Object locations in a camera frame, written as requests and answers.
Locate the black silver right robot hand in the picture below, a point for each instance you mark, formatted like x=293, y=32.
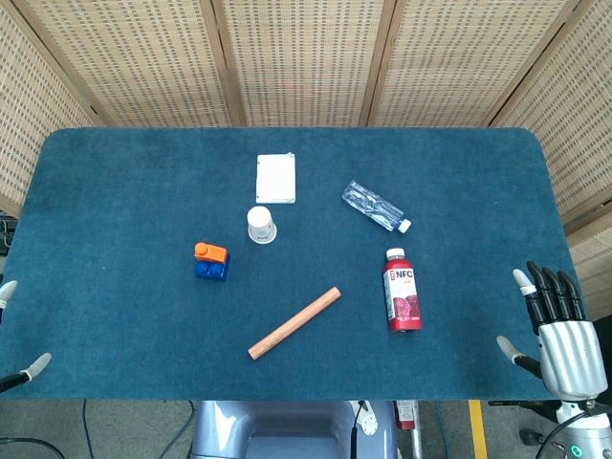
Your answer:
x=569, y=354

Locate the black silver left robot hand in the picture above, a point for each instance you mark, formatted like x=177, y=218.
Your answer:
x=33, y=367

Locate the blue and orange toy block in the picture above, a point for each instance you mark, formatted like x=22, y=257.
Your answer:
x=212, y=271

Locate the orange plastic toy block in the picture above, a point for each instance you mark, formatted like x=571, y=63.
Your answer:
x=215, y=253

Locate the black equipment beside table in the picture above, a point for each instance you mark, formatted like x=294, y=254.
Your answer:
x=5, y=229

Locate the red canister under table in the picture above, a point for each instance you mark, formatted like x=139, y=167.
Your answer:
x=405, y=415

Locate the red NFC juice bottle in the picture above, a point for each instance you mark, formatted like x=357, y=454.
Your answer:
x=402, y=296

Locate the blue felt table mat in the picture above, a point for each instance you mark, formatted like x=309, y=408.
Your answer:
x=143, y=191

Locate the woven folding screen panel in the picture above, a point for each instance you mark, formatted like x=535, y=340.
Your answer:
x=28, y=119
x=138, y=57
x=459, y=57
x=578, y=119
x=301, y=57

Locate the clear plastic water bottle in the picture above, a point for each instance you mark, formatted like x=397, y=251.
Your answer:
x=373, y=205

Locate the silver blue robot torso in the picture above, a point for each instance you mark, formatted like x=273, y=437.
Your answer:
x=287, y=430

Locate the wooden round stick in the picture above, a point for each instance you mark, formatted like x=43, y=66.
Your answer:
x=294, y=322

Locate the white paper cup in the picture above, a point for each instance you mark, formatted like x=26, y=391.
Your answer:
x=261, y=225

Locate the white rectangular packet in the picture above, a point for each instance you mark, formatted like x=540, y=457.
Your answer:
x=276, y=178

